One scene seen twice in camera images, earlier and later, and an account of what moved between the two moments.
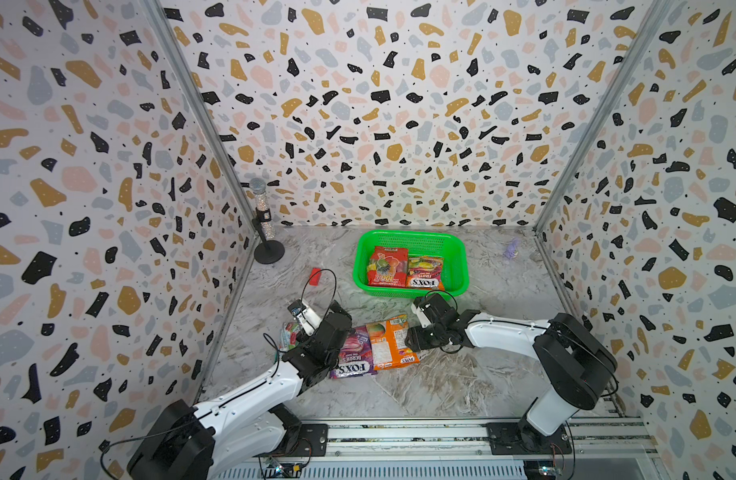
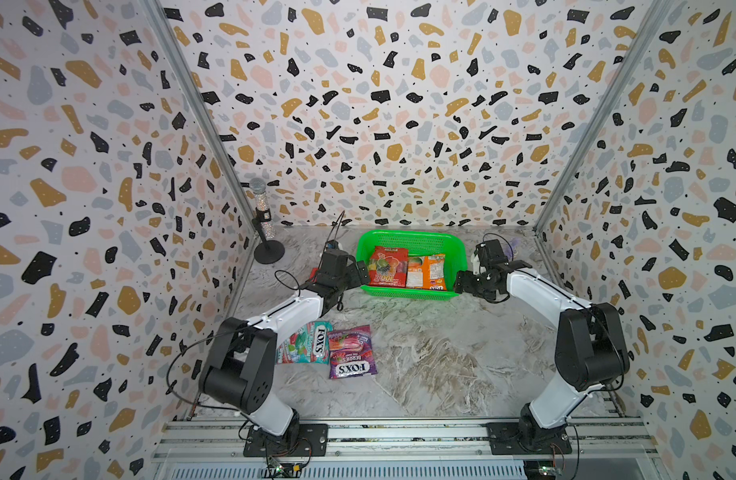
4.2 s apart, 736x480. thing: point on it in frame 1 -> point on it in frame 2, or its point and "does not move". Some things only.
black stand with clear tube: [270, 251] does not move
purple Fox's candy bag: [356, 357] does not move
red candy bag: [388, 266] does not move
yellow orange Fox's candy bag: [426, 272] does not move
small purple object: [510, 250] does not move
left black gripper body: [304, 339] -> [351, 279]
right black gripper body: [421, 338] -> [473, 285]
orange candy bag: [387, 341] -> [433, 272]
